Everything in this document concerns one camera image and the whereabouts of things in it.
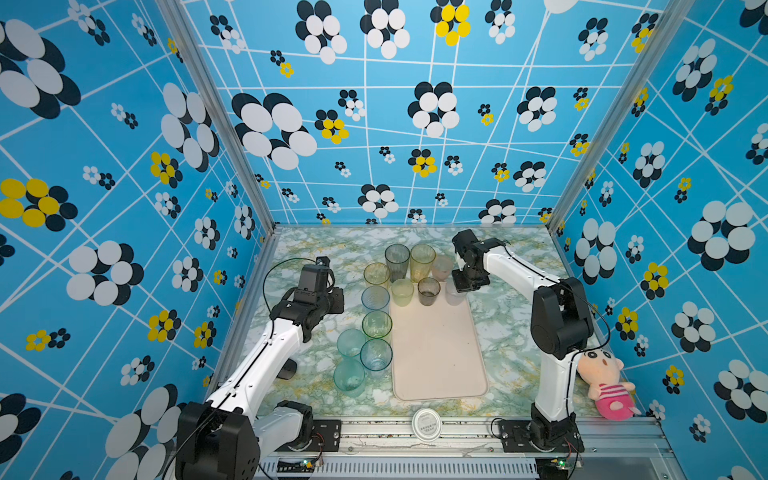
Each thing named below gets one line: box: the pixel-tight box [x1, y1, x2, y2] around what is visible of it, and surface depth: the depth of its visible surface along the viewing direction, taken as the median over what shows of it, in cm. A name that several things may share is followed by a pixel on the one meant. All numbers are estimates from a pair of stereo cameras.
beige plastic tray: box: [391, 282, 489, 401], surface depth 90 cm
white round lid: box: [412, 408, 443, 443], surface depth 71 cm
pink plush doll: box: [577, 349, 642, 421], surface depth 77 cm
